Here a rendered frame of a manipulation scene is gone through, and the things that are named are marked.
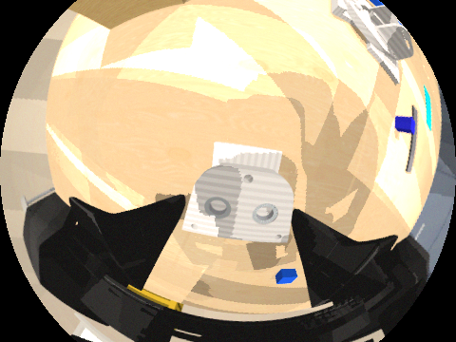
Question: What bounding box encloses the small blue block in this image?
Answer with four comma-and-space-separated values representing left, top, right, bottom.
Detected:
394, 115, 415, 136
275, 269, 297, 284

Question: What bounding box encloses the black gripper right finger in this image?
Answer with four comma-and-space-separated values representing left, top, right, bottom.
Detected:
292, 209, 398, 308

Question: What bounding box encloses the cyan flat rectangular plate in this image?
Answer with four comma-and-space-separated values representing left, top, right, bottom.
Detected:
425, 85, 432, 132

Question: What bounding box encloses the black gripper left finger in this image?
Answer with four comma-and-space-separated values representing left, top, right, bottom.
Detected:
68, 194, 186, 292

